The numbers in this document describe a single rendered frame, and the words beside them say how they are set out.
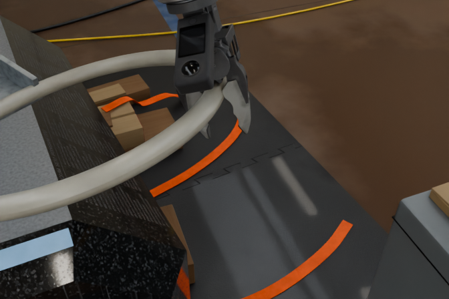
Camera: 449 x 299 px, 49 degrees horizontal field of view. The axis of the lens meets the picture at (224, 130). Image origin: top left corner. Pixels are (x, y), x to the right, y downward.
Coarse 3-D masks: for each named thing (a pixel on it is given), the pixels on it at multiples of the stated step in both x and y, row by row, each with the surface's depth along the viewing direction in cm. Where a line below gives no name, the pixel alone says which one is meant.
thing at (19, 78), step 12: (0, 60) 98; (0, 72) 101; (12, 72) 97; (24, 72) 95; (0, 84) 99; (12, 84) 99; (24, 84) 96; (36, 84) 94; (0, 96) 96; (0, 120) 91
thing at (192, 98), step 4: (196, 92) 70; (200, 92) 70; (188, 96) 71; (192, 96) 71; (196, 96) 71; (200, 96) 71; (188, 100) 71; (192, 100) 71; (196, 100) 71; (188, 104) 72; (192, 104) 72; (188, 108) 72; (204, 128) 73; (208, 128) 74; (204, 132) 74; (208, 132) 74; (204, 136) 75; (208, 136) 75
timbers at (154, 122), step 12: (108, 84) 268; (120, 84) 268; (132, 84) 268; (144, 84) 268; (120, 96) 260; (132, 96) 263; (144, 96) 267; (144, 120) 242; (156, 120) 242; (168, 120) 242; (144, 132) 235; (156, 132) 235
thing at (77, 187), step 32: (96, 64) 96; (128, 64) 95; (160, 64) 92; (32, 96) 93; (192, 128) 62; (128, 160) 57; (160, 160) 60; (32, 192) 56; (64, 192) 55; (96, 192) 56
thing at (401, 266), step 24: (408, 216) 100; (432, 216) 98; (408, 240) 102; (432, 240) 95; (384, 264) 113; (408, 264) 104; (432, 264) 96; (384, 288) 116; (408, 288) 106; (432, 288) 98
